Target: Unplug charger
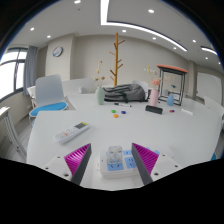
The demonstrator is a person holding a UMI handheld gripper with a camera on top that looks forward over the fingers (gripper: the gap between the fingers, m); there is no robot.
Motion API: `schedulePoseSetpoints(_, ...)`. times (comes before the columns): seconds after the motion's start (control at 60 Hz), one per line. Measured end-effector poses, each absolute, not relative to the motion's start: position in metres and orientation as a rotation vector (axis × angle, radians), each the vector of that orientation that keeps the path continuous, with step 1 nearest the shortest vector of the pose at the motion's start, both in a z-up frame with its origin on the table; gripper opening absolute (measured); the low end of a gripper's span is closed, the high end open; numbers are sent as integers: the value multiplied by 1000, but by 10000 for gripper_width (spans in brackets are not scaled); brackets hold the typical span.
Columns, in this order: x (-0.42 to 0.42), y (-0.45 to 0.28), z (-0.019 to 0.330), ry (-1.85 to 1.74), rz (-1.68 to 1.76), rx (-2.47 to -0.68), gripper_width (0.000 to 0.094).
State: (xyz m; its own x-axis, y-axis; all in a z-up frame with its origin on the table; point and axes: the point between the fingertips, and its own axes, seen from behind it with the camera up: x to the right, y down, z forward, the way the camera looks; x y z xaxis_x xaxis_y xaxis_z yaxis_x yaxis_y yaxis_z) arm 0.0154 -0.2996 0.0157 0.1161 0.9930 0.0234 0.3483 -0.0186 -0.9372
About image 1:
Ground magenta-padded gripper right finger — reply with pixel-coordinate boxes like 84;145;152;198
131;142;184;186

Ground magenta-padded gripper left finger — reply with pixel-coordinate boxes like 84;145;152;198
42;143;92;186

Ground small clear white charger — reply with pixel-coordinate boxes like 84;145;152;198
107;145;124;165

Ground white remote control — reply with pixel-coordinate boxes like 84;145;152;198
52;121;91;144

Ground black rectangular case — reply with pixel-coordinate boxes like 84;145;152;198
145;104;164;115

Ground black marker pen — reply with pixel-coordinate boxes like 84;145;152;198
113;102;132;108

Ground pink vase with flowers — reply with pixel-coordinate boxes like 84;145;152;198
146;66;162;107

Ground white flat eraser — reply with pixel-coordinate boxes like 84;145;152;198
180;108;194;116

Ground blue vase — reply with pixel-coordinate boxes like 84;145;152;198
166;93;175;107

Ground green vase with dried flowers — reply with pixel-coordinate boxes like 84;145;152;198
94;60;107;106

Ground grey backpack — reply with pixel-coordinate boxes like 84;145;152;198
103;83;149;103

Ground white chair blue seat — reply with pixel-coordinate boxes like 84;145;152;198
28;73;69;126

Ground whiteboard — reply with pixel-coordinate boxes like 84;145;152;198
196;72;224;106

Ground grey curtain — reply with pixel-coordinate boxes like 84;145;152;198
23;45;39;96

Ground wooden coat rack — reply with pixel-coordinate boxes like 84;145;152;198
108;32;127;87

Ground window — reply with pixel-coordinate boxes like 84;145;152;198
0;47;29;101

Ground short ceiling light strip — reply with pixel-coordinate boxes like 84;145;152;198
200;46;218;56

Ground recessed ceiling spotlights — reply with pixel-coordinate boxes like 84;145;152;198
29;0;209;61

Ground long ceiling light strip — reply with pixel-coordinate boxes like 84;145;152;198
99;0;189;53

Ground black frame orange-top side table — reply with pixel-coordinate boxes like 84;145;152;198
156;64;189;107

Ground round wall clock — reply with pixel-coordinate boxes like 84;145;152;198
52;46;64;58

